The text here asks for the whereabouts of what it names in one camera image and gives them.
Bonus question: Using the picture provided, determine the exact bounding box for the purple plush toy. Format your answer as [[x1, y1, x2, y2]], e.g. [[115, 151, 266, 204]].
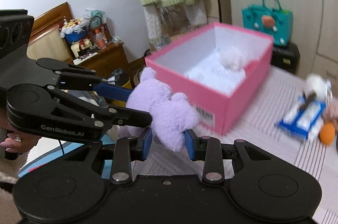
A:
[[126, 67, 199, 152]]

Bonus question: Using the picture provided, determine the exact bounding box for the blue wet wipes pack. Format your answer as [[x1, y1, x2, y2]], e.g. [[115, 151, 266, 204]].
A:
[[275, 96, 326, 141]]

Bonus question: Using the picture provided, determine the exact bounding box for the white fluffy plush toy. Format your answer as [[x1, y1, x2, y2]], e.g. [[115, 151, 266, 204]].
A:
[[299, 73, 333, 111]]

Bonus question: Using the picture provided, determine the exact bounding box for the left hand with ring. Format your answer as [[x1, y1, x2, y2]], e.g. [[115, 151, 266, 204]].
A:
[[1, 108, 41, 154]]

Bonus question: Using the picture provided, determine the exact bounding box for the wooden nightstand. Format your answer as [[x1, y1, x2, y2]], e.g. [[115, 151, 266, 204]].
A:
[[79, 44, 128, 78]]

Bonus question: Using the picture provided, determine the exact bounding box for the striped pink table cloth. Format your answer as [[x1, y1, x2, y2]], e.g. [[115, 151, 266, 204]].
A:
[[132, 65, 338, 224]]

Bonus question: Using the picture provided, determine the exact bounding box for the wooden bed headboard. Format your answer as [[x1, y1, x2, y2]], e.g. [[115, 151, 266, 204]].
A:
[[26, 2, 73, 63]]

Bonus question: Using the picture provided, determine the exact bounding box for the blue flower bouquet bucket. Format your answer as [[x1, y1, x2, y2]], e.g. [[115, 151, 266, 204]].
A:
[[60, 17, 89, 44]]

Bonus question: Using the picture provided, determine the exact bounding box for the pink cardboard box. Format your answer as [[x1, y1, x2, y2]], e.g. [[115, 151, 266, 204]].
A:
[[146, 22, 273, 135]]

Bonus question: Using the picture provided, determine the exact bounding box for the white fluffy item in box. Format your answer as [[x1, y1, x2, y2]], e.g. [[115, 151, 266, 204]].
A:
[[218, 46, 246, 72]]

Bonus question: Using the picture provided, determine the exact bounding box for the orange plush ball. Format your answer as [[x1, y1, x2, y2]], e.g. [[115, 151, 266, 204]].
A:
[[319, 122, 335, 145]]

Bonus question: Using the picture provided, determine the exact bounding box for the black suitcase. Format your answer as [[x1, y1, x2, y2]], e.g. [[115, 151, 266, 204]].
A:
[[270, 42, 300, 74]]

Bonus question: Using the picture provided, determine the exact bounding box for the teal felt tote bag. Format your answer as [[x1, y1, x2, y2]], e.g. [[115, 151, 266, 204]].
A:
[[242, 0, 293, 47]]

